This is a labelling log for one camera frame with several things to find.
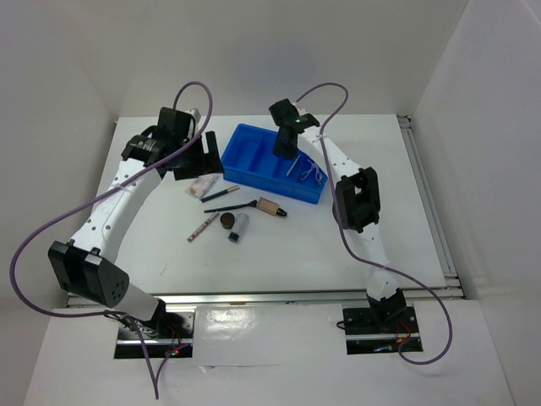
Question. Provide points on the black makeup brush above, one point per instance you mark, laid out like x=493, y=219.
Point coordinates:
x=252, y=203

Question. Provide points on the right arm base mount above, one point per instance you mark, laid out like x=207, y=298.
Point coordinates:
x=363, y=335

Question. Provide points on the clear bottle black cap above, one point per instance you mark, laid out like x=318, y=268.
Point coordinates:
x=239, y=227

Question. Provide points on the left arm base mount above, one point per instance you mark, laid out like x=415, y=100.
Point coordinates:
x=178, y=339

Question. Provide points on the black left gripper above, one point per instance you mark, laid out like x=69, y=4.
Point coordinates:
x=208, y=163

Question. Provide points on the blue divided plastic bin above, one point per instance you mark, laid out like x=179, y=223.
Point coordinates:
x=248, y=159

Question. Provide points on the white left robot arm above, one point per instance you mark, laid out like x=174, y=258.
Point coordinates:
x=86, y=264

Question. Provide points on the silver duckbill hair clip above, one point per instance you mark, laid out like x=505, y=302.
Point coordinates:
x=293, y=165

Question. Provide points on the aluminium front rail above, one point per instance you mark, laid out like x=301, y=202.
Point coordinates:
x=308, y=297

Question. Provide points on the round brown cosmetic jar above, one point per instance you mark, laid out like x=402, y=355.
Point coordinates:
x=227, y=220

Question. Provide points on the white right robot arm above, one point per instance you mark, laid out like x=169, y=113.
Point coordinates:
x=356, y=207

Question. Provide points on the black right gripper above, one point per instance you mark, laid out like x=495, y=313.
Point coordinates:
x=290, y=154

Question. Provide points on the dark green gold mascara tube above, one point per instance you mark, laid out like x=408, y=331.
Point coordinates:
x=220, y=193

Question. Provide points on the beige foundation bottle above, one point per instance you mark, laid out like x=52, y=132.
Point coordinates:
x=270, y=207

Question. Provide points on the clear blush palette case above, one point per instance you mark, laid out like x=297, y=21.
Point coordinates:
x=202, y=185

